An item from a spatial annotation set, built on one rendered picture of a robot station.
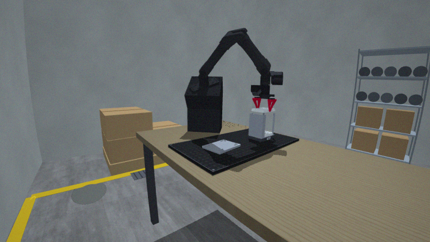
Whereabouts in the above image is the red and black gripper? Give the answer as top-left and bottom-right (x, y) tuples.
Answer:
(252, 94), (277, 112)

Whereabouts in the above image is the white well plate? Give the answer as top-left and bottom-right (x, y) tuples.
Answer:
(251, 107), (275, 113)
(264, 131), (273, 137)

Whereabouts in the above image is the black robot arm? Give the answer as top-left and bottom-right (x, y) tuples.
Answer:
(190, 28), (283, 96)

